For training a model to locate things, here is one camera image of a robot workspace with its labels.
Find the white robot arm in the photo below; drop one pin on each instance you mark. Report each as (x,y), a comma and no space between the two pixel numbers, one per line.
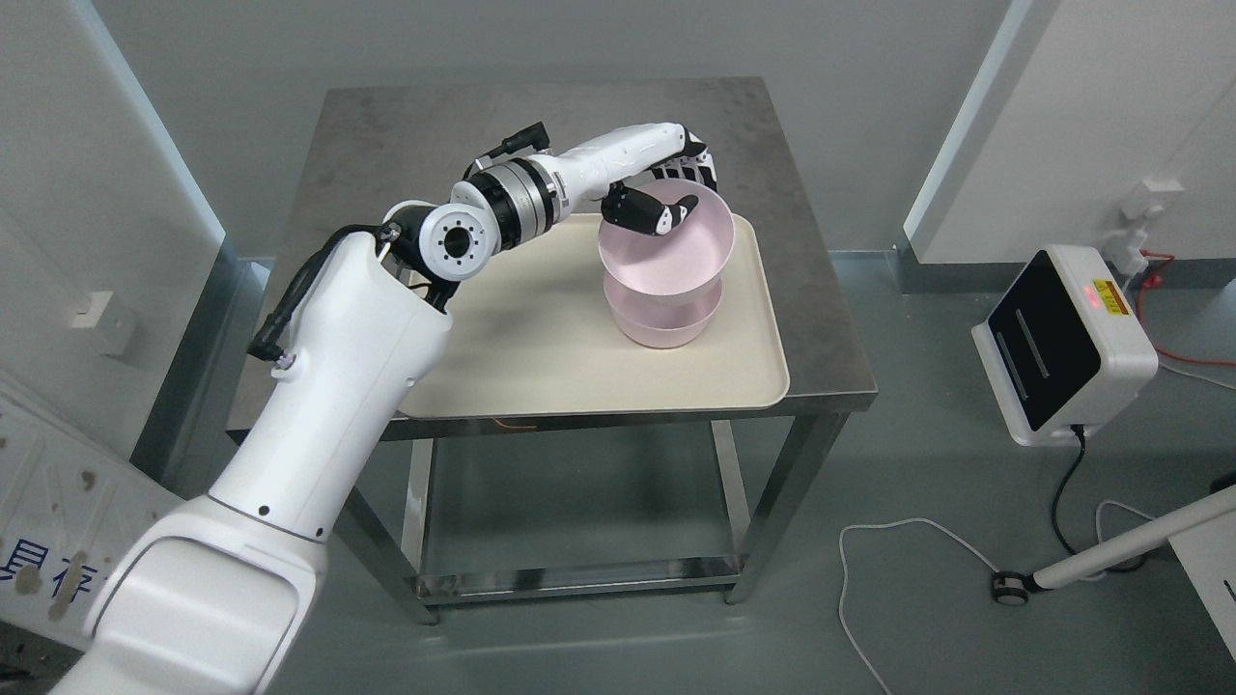
(212,597)

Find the beige plastic tray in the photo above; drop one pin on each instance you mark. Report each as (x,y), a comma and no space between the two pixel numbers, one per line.
(533,336)

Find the stainless steel table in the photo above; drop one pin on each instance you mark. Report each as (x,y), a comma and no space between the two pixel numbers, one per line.
(371,143)

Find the wall socket with plug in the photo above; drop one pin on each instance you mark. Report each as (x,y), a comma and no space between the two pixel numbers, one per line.
(1147,202)

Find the white black charger box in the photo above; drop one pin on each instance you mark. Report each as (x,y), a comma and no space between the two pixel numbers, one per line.
(1062,348)

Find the pink bowl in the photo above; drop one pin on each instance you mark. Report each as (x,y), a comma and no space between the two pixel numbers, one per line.
(668,237)
(645,321)

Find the white stand leg with caster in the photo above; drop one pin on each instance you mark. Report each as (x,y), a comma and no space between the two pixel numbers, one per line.
(1014,588)

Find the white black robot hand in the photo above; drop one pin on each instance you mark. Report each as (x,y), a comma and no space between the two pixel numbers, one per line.
(598,169)

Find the white wall switch box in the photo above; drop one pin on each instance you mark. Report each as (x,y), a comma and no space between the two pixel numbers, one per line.
(108,324)

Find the white sign board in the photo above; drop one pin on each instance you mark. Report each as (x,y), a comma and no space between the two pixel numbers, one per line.
(70,511)

